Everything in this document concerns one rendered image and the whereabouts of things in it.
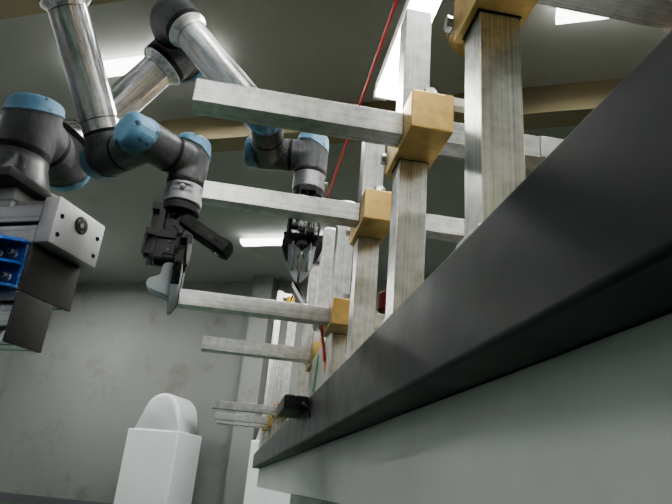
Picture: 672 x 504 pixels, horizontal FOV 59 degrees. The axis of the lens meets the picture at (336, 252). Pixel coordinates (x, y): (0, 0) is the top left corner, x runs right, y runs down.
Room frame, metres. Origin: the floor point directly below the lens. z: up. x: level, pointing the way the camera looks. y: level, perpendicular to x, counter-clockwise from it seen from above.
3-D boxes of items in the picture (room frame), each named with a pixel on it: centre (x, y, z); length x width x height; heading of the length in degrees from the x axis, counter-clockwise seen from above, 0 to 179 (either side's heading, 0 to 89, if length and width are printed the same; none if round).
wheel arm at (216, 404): (2.34, 0.20, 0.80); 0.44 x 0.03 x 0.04; 98
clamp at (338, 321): (1.12, -0.02, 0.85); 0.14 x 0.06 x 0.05; 8
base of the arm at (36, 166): (1.10, 0.67, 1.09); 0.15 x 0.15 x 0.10
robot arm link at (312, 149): (1.22, 0.08, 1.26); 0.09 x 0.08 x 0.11; 89
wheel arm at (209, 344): (1.35, 0.06, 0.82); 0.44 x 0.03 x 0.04; 98
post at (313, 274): (1.65, 0.05, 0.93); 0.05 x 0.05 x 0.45; 8
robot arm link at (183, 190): (1.06, 0.31, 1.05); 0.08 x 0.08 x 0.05
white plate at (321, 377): (1.17, 0.01, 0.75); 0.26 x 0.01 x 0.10; 8
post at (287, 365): (2.38, 0.15, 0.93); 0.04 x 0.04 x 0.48; 8
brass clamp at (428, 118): (0.63, -0.09, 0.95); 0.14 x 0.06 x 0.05; 8
